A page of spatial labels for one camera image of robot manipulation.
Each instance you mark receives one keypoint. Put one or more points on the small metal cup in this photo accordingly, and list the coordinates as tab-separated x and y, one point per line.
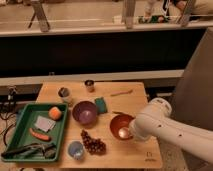
89	84

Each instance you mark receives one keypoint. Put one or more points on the orange fruit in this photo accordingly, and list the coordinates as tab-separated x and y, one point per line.
54	113

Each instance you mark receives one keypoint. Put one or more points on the black handled tool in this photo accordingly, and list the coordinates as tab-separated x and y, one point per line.
35	147

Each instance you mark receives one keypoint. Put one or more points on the green plastic tray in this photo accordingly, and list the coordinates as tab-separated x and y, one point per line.
23	137

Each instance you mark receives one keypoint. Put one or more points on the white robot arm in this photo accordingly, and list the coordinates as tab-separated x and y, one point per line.
154	120

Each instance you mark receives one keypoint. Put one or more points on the small blue cup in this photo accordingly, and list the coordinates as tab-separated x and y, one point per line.
76	150

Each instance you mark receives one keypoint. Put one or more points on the bunch of dark grapes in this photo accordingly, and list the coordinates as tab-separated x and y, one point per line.
92	145

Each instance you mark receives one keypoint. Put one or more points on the white folded cloth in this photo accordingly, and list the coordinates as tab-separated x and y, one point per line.
44	124

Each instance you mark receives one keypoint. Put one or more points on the orange carrot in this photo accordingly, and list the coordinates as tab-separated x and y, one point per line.
39	136

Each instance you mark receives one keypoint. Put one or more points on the wooden table board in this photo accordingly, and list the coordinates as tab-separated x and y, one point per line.
119	154

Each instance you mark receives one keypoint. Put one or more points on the orange bowl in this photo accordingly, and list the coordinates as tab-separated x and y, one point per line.
119	127

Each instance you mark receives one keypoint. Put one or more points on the wooden spoon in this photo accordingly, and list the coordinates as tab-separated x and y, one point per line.
122	93

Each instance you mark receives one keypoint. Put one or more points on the purple bowl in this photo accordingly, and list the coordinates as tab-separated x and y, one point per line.
85	112

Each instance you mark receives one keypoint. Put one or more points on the green sponge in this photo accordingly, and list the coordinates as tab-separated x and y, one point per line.
101	105

